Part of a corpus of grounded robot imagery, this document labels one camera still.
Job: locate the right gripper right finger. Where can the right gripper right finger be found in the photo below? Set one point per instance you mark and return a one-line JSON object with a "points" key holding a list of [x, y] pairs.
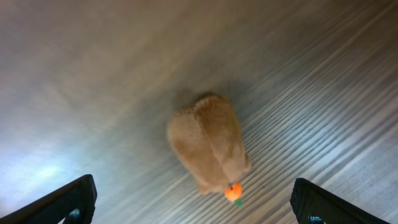
{"points": [[313, 204]]}

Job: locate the brown plush toy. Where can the brown plush toy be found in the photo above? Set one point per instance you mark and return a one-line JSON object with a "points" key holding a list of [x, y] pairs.
{"points": [[207, 139]]}

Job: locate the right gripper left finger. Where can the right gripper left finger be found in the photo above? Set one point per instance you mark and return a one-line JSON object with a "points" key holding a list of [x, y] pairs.
{"points": [[73, 203]]}

